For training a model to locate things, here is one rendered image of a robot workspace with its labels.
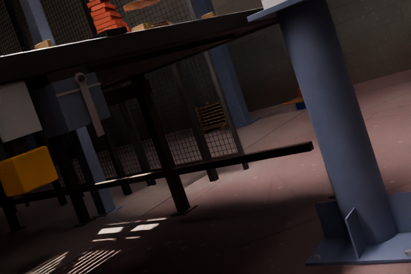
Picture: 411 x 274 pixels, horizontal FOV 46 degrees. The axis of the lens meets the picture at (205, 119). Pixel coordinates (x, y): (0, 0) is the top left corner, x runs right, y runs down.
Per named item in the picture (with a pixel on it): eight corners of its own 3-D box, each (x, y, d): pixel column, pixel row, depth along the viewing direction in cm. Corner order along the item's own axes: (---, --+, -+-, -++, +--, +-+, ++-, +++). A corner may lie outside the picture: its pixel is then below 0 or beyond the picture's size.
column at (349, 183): (440, 210, 175) (368, -24, 168) (419, 262, 145) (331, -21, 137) (340, 219, 198) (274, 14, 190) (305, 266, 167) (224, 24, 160)
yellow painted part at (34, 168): (59, 178, 108) (22, 77, 106) (24, 194, 101) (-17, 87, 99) (40, 182, 113) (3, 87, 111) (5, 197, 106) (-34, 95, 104)
